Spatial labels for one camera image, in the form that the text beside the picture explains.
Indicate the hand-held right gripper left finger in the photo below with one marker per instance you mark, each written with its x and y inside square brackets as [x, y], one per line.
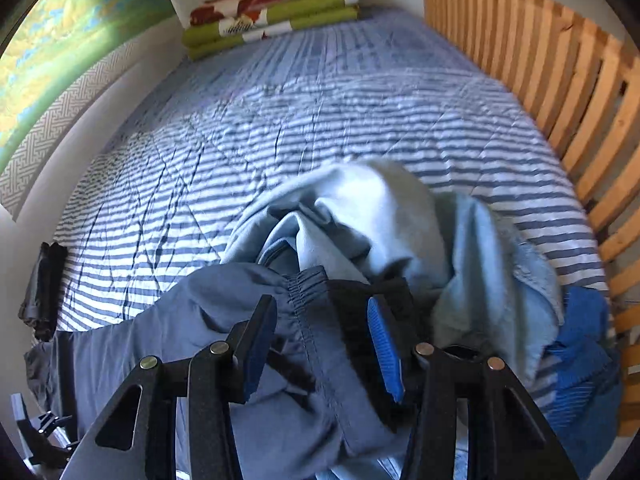
[260, 355]

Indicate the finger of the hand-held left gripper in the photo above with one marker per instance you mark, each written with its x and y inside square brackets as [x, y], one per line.
[50, 420]

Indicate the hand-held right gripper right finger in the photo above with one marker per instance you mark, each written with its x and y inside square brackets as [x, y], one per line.
[387, 355]

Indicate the grey blue pants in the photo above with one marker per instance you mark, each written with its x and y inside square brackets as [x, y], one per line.
[200, 310]

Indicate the light blue pants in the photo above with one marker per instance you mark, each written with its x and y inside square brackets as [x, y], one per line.
[360, 210]

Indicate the stack of folded dark pants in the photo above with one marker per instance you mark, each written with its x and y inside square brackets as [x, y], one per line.
[42, 285]

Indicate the bright blue striped cloth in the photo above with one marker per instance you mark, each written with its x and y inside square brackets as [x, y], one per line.
[585, 375]

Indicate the blue white striped quilt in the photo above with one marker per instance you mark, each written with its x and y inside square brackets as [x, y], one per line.
[300, 110]

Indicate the green red floral folded blanket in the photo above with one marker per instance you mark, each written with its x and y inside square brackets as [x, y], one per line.
[280, 15]

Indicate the wooden slatted bed rail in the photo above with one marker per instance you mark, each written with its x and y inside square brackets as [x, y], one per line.
[525, 45]

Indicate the green wall poster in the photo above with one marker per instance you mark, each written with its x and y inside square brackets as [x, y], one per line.
[75, 25]

